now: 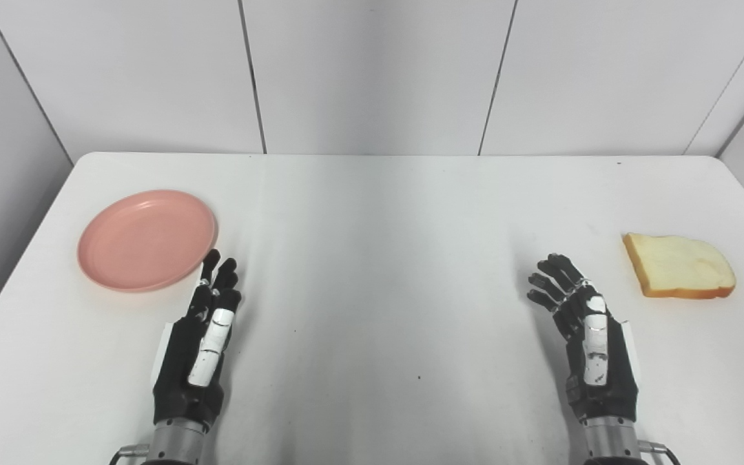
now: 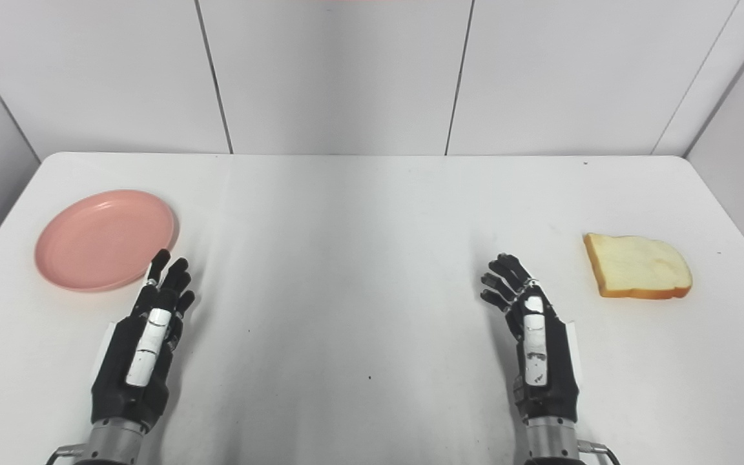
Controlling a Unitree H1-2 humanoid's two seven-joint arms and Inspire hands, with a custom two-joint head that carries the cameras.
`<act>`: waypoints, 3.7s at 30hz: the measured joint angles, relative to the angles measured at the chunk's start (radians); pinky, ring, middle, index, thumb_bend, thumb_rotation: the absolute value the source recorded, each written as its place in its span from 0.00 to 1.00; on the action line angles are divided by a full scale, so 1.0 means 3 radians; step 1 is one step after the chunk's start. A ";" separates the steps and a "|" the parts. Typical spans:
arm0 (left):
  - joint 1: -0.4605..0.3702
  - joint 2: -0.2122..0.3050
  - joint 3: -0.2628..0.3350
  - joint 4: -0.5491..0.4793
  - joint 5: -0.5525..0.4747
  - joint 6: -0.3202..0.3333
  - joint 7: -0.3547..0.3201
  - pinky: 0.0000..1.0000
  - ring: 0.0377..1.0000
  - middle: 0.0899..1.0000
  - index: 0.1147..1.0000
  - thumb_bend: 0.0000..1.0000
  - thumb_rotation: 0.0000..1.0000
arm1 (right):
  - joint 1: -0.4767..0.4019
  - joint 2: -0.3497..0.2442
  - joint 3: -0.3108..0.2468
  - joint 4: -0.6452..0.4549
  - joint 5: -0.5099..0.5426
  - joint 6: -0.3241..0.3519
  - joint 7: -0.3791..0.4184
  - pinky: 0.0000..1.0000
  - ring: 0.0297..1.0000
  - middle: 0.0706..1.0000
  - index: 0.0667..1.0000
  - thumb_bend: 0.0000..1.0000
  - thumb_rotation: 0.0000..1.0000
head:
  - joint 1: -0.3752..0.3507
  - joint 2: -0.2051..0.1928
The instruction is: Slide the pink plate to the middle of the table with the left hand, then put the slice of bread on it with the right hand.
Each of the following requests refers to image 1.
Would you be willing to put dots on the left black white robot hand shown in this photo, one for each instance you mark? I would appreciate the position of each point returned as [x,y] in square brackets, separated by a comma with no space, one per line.
[181,361]

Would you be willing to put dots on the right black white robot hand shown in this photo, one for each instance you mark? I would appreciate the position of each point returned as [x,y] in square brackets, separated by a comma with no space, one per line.
[614,371]

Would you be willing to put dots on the slice of white bread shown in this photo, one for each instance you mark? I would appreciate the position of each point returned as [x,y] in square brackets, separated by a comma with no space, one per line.
[679,266]

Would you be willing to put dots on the pink round plate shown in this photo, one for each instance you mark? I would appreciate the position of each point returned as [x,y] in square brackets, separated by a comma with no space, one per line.
[146,240]

